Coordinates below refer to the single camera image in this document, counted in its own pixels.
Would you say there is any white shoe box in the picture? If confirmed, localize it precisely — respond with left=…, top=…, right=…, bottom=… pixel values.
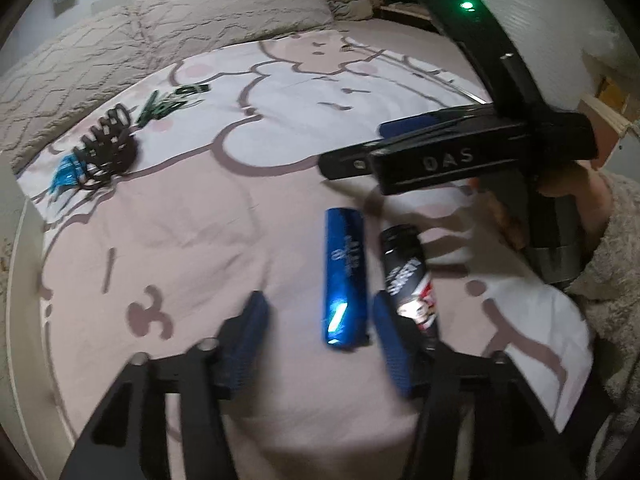
left=0, top=192, right=51, bottom=466

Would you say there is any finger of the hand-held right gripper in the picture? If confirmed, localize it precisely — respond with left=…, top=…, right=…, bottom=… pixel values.
left=378, top=104, right=502, bottom=142
left=319, top=141, right=381, bottom=182

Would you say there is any bed with beige sheet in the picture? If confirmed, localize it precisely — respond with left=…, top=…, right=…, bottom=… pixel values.
left=300, top=15, right=493, bottom=106

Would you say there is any blue packet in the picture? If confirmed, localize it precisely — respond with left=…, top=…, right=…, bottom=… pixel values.
left=46, top=154, right=90, bottom=197

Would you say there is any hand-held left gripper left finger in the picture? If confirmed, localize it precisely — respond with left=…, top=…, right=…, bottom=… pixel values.
left=60, top=290, right=272, bottom=480

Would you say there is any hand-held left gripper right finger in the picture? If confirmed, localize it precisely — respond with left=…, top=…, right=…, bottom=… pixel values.
left=372, top=294, right=563, bottom=480

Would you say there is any person's right hand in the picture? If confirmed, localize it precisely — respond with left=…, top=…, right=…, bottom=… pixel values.
left=469, top=160, right=614, bottom=262

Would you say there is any person's right forearm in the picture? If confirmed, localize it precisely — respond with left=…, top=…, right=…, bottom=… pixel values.
left=564, top=170, right=640, bottom=416

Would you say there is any beige textured pillow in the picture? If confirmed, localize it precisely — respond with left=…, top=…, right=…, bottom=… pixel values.
left=134, top=0, right=335, bottom=48
left=0, top=2, right=153, bottom=173

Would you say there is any blue lighter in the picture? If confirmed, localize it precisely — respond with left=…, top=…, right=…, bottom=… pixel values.
left=319, top=207, right=374, bottom=352

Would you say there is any brown hair claw clip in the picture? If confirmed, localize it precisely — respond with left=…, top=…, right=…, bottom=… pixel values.
left=71, top=103, right=139, bottom=192

